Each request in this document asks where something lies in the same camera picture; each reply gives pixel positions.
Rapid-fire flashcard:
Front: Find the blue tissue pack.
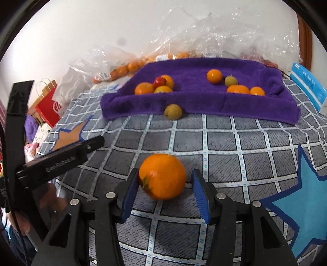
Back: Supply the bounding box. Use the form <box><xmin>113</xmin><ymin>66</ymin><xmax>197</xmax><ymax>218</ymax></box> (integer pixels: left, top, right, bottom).
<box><xmin>290</xmin><ymin>63</ymin><xmax>327</xmax><ymax>116</ymax></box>

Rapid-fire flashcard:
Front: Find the plastic bag of kumquats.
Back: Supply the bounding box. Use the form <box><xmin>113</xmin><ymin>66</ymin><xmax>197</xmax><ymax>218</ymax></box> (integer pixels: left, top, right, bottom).
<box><xmin>69</xmin><ymin>44</ymin><xmax>195</xmax><ymax>84</ymax></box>

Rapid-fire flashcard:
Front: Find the small red tomato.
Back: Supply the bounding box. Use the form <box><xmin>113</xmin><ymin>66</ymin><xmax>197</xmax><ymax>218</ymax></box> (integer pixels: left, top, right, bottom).
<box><xmin>153</xmin><ymin>77</ymin><xmax>167</xmax><ymax>89</ymax></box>

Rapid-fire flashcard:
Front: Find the crumpled clear plastic bag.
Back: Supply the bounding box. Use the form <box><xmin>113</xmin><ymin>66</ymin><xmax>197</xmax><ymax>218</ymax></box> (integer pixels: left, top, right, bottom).
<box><xmin>142</xmin><ymin>7</ymin><xmax>303</xmax><ymax>71</ymax></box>

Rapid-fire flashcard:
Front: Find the white plastic bag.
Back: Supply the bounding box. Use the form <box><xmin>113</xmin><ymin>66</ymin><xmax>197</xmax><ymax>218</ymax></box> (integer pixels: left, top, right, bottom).
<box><xmin>52</xmin><ymin>67</ymin><xmax>85</xmax><ymax>106</ymax></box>

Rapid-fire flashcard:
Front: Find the large orange mandarin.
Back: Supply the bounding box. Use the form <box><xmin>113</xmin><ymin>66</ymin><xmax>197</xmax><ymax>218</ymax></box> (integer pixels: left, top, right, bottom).
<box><xmin>226</xmin><ymin>84</ymin><xmax>250</xmax><ymax>94</ymax></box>
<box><xmin>134</xmin><ymin>82</ymin><xmax>155</xmax><ymax>95</ymax></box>
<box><xmin>139</xmin><ymin>153</ymin><xmax>187</xmax><ymax>200</ymax></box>

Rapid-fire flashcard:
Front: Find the purple fleece towel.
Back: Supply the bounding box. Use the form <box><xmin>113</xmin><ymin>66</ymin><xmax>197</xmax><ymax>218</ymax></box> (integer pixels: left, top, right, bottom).
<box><xmin>100</xmin><ymin>58</ymin><xmax>300</xmax><ymax>125</ymax></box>

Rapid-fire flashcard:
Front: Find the oval orange kumquat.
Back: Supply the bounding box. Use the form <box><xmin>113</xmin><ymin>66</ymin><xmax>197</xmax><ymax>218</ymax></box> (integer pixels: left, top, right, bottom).
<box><xmin>161</xmin><ymin>75</ymin><xmax>174</xmax><ymax>89</ymax></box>

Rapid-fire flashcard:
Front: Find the grey checkered star blanket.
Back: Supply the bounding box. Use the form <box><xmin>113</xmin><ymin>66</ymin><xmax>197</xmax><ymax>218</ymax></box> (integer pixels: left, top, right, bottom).
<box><xmin>38</xmin><ymin>79</ymin><xmax>326</xmax><ymax>265</ymax></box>

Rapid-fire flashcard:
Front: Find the larger green-yellow fruit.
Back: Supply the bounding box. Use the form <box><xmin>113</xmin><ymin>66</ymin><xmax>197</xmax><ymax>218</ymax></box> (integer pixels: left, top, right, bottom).
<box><xmin>164</xmin><ymin>104</ymin><xmax>183</xmax><ymax>120</ymax></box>

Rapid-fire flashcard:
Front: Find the small green-yellow fruit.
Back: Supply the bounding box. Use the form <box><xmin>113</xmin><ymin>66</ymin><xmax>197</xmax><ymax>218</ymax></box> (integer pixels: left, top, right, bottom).
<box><xmin>224</xmin><ymin>75</ymin><xmax>238</xmax><ymax>87</ymax></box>

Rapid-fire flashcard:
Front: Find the small round orange kumquat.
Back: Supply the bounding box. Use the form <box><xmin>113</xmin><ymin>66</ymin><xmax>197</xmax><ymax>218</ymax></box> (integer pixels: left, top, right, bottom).
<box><xmin>249</xmin><ymin>86</ymin><xmax>265</xmax><ymax>96</ymax></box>

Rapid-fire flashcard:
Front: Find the brown wooden frame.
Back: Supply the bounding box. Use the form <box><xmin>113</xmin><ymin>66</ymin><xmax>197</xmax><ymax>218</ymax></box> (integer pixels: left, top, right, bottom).
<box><xmin>297</xmin><ymin>14</ymin><xmax>313</xmax><ymax>71</ymax></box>

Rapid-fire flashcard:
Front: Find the person's left hand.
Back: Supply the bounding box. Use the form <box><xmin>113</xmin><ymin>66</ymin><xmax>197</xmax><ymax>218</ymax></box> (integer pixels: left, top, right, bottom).
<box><xmin>14</xmin><ymin>182</ymin><xmax>68</xmax><ymax>237</ymax></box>

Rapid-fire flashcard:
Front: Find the red paper shopping bag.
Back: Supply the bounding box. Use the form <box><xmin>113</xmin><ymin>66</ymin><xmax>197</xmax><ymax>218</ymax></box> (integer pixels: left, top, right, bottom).
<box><xmin>28</xmin><ymin>78</ymin><xmax>63</xmax><ymax>128</ymax></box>

